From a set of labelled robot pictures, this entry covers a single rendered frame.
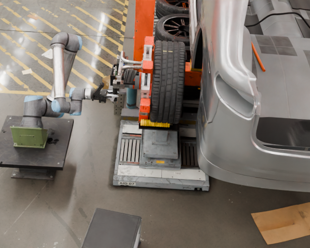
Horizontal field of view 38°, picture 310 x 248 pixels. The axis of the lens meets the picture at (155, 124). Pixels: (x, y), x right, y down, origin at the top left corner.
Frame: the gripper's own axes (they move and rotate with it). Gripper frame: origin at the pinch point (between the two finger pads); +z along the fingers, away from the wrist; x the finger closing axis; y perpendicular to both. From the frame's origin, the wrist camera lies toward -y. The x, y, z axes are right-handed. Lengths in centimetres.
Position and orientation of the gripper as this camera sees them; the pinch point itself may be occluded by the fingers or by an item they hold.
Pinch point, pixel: (117, 94)
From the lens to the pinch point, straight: 350.2
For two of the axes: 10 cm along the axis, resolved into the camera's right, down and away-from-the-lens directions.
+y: -0.7, 7.5, 6.6
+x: -0.3, 6.6, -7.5
